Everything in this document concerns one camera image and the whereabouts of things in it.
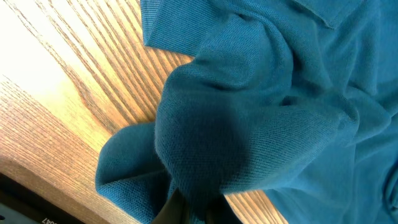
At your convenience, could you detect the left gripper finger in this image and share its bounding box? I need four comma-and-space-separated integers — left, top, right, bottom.
151, 189, 190, 224

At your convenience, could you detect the blue polo shirt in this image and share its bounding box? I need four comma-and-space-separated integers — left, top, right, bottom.
95, 0, 397, 223

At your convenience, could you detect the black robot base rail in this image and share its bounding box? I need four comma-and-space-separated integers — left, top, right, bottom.
1, 174, 83, 224

